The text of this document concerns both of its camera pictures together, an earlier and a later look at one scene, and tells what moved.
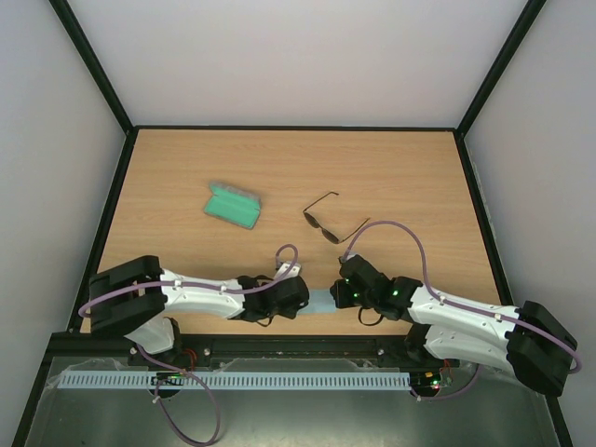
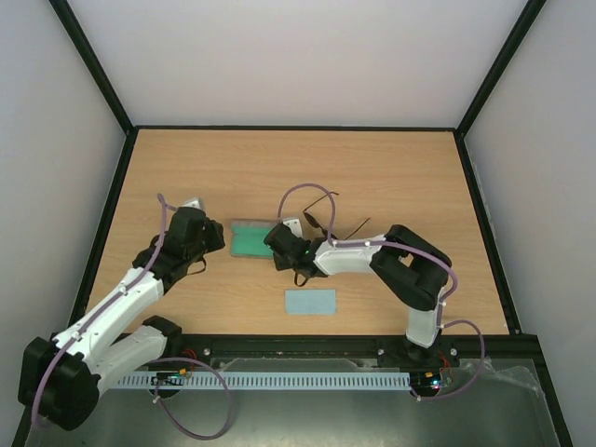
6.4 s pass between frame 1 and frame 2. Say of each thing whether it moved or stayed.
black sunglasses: stayed
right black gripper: moved
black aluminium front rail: stayed
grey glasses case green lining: moved
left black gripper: moved
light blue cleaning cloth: stayed
